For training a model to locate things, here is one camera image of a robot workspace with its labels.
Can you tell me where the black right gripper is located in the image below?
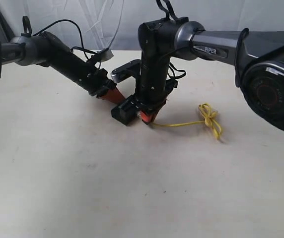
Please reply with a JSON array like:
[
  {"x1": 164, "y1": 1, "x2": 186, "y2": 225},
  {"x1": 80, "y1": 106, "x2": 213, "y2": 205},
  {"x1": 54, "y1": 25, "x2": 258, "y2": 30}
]
[{"x1": 134, "y1": 79, "x2": 178, "y2": 123}]

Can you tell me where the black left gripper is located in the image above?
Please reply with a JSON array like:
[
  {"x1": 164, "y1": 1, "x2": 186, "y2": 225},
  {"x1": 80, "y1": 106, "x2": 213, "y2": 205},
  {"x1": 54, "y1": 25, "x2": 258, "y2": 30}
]
[{"x1": 88, "y1": 69, "x2": 125, "y2": 104}]

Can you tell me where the small black box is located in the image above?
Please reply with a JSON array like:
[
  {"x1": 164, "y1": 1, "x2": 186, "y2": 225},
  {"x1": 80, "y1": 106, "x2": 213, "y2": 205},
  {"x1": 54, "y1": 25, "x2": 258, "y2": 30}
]
[{"x1": 111, "y1": 94, "x2": 141, "y2": 126}]

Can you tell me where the yellow ethernet cable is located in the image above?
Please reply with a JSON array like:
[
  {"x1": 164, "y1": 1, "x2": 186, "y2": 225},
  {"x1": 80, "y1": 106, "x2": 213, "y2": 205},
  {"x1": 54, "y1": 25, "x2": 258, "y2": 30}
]
[{"x1": 151, "y1": 103, "x2": 224, "y2": 142}]

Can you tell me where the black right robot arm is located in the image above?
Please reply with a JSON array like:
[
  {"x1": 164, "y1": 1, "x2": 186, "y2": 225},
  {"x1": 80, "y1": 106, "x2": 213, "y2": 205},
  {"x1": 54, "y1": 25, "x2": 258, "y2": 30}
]
[{"x1": 136, "y1": 19, "x2": 284, "y2": 131}]

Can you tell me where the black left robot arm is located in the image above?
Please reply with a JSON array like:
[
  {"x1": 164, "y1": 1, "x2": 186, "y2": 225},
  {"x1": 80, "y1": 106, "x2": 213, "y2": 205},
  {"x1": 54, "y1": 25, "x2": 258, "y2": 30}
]
[{"x1": 0, "y1": 31, "x2": 125, "y2": 104}]

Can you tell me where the white backdrop curtain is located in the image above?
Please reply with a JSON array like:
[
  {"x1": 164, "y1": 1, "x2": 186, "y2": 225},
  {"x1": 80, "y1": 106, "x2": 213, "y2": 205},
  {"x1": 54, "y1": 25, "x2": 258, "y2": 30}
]
[{"x1": 0, "y1": 0, "x2": 284, "y2": 50}]

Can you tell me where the black light stand pole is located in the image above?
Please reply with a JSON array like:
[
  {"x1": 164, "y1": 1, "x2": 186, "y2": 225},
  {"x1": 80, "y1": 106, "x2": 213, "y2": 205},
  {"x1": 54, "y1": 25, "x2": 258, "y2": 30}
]
[{"x1": 0, "y1": 11, "x2": 15, "y2": 41}]

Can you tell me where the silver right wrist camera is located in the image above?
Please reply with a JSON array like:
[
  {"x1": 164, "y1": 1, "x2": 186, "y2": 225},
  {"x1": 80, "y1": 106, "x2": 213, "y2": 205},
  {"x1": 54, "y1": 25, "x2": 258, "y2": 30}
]
[{"x1": 110, "y1": 59, "x2": 141, "y2": 83}]

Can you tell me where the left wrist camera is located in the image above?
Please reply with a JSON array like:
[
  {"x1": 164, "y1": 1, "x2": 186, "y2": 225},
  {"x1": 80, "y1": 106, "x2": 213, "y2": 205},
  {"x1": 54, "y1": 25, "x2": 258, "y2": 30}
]
[{"x1": 95, "y1": 48, "x2": 114, "y2": 62}]

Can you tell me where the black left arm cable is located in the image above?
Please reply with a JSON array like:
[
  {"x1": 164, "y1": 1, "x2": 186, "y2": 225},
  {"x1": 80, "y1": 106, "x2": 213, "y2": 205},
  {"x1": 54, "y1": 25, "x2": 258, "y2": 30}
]
[{"x1": 32, "y1": 20, "x2": 103, "y2": 72}]

